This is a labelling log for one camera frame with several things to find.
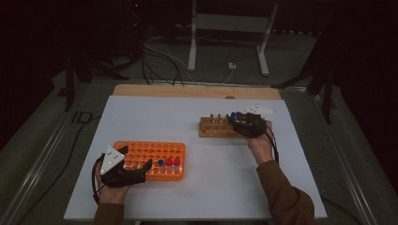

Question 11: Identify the person's right hand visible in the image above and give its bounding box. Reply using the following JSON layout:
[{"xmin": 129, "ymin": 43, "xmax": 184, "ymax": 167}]
[{"xmin": 247, "ymin": 120, "xmax": 275, "ymax": 166}]

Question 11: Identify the orange plastic test tube rack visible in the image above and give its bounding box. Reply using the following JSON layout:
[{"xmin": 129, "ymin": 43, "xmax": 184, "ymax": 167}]
[{"xmin": 113, "ymin": 140, "xmax": 186, "ymax": 182}]

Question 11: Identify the grey metal stand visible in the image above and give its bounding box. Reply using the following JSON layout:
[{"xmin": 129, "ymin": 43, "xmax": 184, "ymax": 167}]
[{"xmin": 187, "ymin": 0, "xmax": 280, "ymax": 77}]

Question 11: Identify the black tripod stand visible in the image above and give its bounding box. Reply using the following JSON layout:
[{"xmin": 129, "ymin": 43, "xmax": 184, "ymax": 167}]
[{"xmin": 271, "ymin": 60, "xmax": 338, "ymax": 125}]

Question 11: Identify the black floor cable bundle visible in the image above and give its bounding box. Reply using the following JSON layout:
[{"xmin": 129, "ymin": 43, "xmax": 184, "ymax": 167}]
[{"xmin": 140, "ymin": 46, "xmax": 186, "ymax": 87}]

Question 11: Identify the white table mat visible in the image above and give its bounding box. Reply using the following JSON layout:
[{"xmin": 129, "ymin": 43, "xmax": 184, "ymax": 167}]
[{"xmin": 63, "ymin": 95, "xmax": 328, "ymax": 221}]

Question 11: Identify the thin black floor cable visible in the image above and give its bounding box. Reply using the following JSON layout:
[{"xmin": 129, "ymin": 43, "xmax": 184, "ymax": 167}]
[{"xmin": 15, "ymin": 115, "xmax": 102, "ymax": 225}]

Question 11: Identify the dark equipment stand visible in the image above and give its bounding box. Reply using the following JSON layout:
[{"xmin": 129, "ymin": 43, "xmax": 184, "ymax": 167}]
[{"xmin": 125, "ymin": 0, "xmax": 148, "ymax": 64}]

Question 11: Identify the person's left hand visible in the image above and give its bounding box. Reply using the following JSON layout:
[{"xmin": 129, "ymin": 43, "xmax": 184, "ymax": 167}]
[{"xmin": 94, "ymin": 171, "xmax": 132, "ymax": 206}]

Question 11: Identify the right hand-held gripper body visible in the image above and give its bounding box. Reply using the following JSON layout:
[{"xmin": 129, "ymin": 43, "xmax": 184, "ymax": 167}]
[{"xmin": 234, "ymin": 104, "xmax": 278, "ymax": 139}]

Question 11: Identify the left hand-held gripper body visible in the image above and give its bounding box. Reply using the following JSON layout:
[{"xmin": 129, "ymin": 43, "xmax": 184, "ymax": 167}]
[{"xmin": 99, "ymin": 145, "xmax": 147, "ymax": 188}]

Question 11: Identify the wooden test tube rack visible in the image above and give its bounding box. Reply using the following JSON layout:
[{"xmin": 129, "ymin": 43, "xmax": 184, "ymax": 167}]
[{"xmin": 198, "ymin": 113, "xmax": 249, "ymax": 139}]

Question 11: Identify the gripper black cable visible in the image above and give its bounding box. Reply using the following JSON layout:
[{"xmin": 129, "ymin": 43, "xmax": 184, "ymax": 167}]
[
  {"xmin": 264, "ymin": 123, "xmax": 280, "ymax": 165},
  {"xmin": 91, "ymin": 153, "xmax": 106, "ymax": 204}
]

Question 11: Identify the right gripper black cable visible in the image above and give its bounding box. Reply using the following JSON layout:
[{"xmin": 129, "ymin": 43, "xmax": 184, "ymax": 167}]
[{"xmin": 264, "ymin": 123, "xmax": 280, "ymax": 165}]

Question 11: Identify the metal floor rail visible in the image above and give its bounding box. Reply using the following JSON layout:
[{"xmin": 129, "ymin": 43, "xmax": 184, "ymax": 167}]
[
  {"xmin": 0, "ymin": 106, "xmax": 78, "ymax": 225},
  {"xmin": 311, "ymin": 92, "xmax": 381, "ymax": 225}
]

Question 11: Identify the white floor cable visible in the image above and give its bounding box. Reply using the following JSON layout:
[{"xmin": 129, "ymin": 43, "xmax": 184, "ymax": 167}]
[{"xmin": 142, "ymin": 41, "xmax": 236, "ymax": 86}]

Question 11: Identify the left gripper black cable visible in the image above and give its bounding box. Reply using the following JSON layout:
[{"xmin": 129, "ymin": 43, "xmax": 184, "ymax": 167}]
[{"xmin": 91, "ymin": 153, "xmax": 106, "ymax": 204}]

